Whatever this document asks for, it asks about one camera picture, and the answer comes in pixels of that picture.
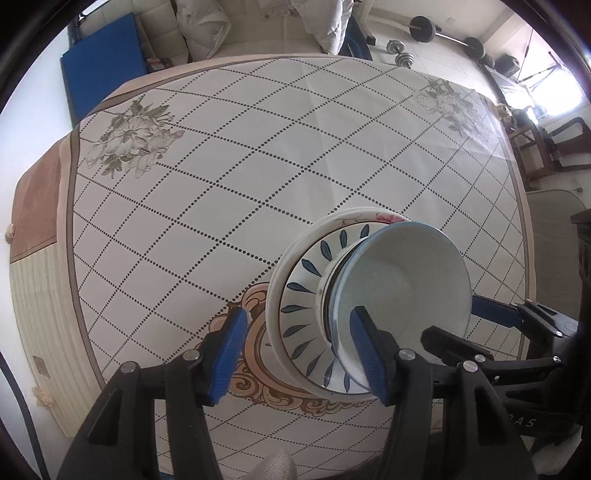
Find blue leaf pattern plate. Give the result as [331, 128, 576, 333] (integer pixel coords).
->
[279, 223, 384, 393]

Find chrome dumbbell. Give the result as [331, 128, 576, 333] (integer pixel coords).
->
[385, 39, 416, 69]

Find pink floral white plate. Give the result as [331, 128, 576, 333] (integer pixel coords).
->
[267, 208, 416, 400]

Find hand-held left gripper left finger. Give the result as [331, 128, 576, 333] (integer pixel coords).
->
[55, 307, 250, 480]

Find cream quilted chair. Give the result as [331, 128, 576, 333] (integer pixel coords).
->
[189, 9, 333, 63]
[136, 0, 192, 70]

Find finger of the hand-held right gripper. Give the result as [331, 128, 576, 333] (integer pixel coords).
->
[471, 295, 578, 341]
[420, 325, 498, 368]

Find grey knit cloth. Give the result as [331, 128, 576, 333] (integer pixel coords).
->
[247, 450, 298, 480]

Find blue folded mat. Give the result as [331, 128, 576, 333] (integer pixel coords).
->
[61, 12, 148, 125]

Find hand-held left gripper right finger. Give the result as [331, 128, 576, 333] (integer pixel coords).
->
[348, 305, 539, 480]

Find black rimmed white bowl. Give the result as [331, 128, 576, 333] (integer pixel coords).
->
[323, 240, 370, 344]

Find dark wooden chair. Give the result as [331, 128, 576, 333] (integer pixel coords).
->
[496, 104, 591, 181]

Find short barbell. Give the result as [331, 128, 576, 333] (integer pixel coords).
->
[409, 15, 483, 58]

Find blue rimmed white bowl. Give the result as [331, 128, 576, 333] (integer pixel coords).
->
[330, 222, 472, 386]

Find grey padded chair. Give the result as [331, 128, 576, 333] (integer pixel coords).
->
[526, 187, 591, 315]

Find diamond pattern floral tablecloth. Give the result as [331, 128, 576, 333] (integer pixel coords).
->
[67, 55, 529, 480]

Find brown beige striped cloth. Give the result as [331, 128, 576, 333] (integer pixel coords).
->
[9, 134, 100, 437]

